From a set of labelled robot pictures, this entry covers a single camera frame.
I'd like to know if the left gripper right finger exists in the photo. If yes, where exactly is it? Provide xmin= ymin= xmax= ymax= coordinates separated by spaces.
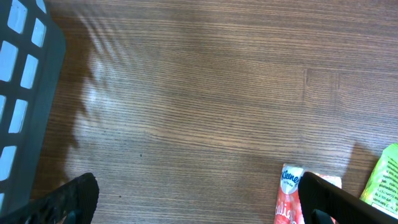
xmin=298 ymin=172 xmax=397 ymax=224

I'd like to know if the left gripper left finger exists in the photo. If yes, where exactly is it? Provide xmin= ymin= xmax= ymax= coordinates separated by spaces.
xmin=1 ymin=172 xmax=99 ymax=224

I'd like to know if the small red orange box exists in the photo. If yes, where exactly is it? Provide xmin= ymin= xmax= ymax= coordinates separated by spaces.
xmin=274 ymin=164 xmax=342 ymax=224

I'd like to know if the green gummy candy bag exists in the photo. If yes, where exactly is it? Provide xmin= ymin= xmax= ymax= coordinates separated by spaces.
xmin=360 ymin=143 xmax=398 ymax=219

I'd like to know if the grey plastic mesh basket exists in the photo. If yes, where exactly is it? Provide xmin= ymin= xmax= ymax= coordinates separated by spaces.
xmin=1 ymin=0 xmax=66 ymax=216

